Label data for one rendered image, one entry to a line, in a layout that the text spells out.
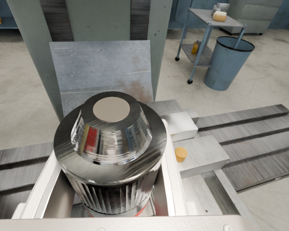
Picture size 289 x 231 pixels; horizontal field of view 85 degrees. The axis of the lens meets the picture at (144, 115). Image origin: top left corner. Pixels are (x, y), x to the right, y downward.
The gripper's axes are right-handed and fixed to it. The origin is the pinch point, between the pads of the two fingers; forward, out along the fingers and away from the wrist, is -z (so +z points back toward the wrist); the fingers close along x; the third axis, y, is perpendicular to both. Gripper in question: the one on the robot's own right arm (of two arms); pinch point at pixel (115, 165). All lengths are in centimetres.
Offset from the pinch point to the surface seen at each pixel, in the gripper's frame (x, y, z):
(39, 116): 97, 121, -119
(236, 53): -126, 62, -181
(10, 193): 23.8, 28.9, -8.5
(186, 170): -10.7, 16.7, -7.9
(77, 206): 9.5, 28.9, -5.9
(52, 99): 30, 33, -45
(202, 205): -13.6, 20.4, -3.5
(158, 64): -11, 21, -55
